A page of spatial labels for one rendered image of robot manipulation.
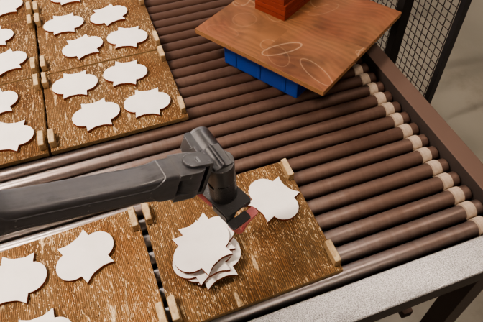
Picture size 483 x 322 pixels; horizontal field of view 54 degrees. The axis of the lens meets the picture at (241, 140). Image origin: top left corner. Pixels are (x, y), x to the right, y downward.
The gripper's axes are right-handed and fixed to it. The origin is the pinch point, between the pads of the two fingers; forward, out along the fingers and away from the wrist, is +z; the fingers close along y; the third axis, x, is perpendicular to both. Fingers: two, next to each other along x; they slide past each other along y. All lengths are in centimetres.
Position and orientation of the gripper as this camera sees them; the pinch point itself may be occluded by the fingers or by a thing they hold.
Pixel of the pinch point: (226, 216)
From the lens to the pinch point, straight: 106.2
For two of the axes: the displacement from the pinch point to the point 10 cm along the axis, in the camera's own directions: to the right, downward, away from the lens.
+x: -7.5, 5.2, -4.0
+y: -6.5, -5.5, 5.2
